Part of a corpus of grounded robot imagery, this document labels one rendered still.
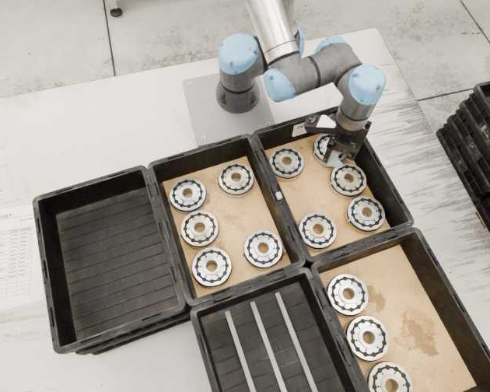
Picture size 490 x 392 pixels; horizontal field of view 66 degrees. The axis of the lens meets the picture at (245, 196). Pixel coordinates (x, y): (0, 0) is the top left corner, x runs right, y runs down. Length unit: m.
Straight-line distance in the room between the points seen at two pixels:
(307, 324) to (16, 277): 0.85
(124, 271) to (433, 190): 1.00
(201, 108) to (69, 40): 1.66
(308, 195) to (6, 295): 0.92
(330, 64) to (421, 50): 1.96
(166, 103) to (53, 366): 0.91
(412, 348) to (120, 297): 0.74
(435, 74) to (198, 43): 1.50
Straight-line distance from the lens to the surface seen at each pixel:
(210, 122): 1.29
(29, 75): 2.75
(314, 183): 1.11
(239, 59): 1.15
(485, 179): 1.92
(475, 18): 3.22
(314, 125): 1.02
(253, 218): 1.05
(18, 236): 1.35
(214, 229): 1.01
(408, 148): 1.43
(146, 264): 1.05
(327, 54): 0.91
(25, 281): 1.30
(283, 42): 0.87
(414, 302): 1.09
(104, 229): 1.11
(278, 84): 0.84
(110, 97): 1.50
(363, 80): 0.85
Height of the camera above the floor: 1.81
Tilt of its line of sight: 66 degrees down
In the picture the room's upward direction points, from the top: 1 degrees clockwise
